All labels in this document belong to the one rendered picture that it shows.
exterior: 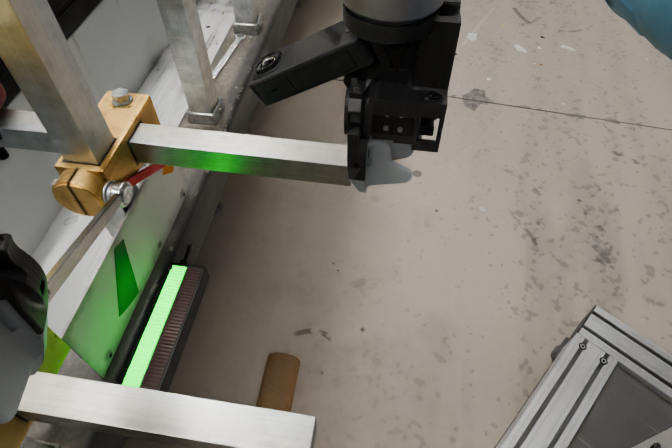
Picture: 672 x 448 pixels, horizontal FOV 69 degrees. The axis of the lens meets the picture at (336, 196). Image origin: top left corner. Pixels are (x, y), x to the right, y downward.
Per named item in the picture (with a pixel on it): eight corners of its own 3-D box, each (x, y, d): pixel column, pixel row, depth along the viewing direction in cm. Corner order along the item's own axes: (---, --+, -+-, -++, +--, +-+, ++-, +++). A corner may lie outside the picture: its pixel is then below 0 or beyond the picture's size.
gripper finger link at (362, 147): (363, 192, 45) (366, 120, 38) (346, 190, 45) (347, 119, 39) (368, 156, 48) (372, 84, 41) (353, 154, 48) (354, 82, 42)
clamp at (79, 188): (163, 128, 57) (150, 94, 53) (112, 220, 48) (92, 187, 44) (117, 123, 57) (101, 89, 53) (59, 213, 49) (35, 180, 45)
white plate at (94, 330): (191, 189, 67) (172, 135, 59) (106, 378, 50) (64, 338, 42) (187, 188, 67) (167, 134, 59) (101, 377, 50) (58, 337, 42)
